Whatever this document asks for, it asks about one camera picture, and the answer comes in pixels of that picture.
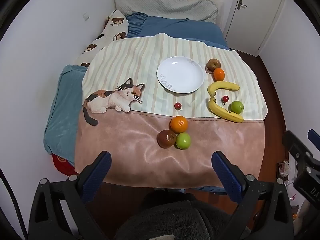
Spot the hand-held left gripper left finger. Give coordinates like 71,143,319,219
28,151,112,240

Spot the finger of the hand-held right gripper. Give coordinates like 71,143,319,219
282,130,314,162
307,129,320,152

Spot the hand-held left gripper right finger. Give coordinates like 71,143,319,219
211,151,293,240

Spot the green apple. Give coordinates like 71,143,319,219
176,132,192,150
230,100,244,114

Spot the orange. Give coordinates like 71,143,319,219
213,68,225,81
170,115,188,134

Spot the red brown apple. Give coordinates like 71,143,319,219
157,129,177,148
206,58,221,71

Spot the white plate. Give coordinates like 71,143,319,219
157,56,205,94

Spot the clear plastic bag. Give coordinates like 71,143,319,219
277,160,292,180

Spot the striped cat print blanket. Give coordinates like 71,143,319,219
74,33,268,188

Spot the red printed cloth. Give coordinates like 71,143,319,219
51,154,77,177

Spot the teal cushion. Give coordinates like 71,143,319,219
44,64,87,155

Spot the white door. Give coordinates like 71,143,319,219
224,0,287,57

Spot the bear print pillow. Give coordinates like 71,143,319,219
76,10,129,68

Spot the blue duvet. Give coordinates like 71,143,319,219
125,12,230,50

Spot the grey quilted pillow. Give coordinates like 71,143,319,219
114,0,219,23

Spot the black cable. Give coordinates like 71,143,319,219
0,166,27,240

